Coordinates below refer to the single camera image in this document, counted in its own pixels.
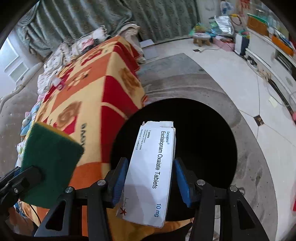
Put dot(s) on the white Escitalopram tablet box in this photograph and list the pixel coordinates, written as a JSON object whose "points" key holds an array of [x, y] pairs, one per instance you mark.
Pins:
{"points": [[145, 195]]}

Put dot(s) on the grey tufted headboard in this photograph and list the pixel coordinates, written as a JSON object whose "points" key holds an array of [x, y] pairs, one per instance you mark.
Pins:
{"points": [[13, 108]]}

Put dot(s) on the black round trash bin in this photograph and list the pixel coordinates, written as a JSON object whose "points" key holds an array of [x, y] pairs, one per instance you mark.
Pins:
{"points": [[182, 148]]}

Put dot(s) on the white tv cabinet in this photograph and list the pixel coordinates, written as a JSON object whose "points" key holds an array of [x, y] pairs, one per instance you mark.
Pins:
{"points": [[266, 44]]}

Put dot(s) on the small wooden stool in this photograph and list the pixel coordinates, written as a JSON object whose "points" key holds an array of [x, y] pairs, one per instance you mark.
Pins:
{"points": [[201, 38]]}

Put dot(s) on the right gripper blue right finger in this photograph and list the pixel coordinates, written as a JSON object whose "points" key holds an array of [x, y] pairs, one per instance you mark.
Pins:
{"points": [[183, 185]]}

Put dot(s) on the orange red rose blanket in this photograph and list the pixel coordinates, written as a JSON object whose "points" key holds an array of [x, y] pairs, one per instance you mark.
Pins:
{"points": [[96, 94]]}

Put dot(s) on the green patterned curtain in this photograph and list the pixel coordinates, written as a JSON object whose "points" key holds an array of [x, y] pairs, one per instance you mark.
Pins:
{"points": [[49, 23]]}

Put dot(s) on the colourful cartoon baby quilt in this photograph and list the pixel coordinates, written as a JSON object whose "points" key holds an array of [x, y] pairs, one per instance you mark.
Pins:
{"points": [[25, 129]]}

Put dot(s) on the green yellow scouring sponge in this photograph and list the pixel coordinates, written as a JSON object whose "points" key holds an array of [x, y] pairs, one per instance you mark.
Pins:
{"points": [[56, 155]]}

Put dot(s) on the grey round floor rug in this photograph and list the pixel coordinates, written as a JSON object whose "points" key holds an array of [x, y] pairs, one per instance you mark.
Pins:
{"points": [[179, 76]]}

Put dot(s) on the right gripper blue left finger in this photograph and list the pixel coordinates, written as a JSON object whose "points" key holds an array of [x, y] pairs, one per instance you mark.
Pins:
{"points": [[119, 177]]}

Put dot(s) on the pile of white bedding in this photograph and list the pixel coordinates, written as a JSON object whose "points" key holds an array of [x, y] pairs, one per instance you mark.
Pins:
{"points": [[67, 53]]}

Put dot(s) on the silver foil bag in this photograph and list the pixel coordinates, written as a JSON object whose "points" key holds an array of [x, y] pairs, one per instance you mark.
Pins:
{"points": [[225, 25]]}

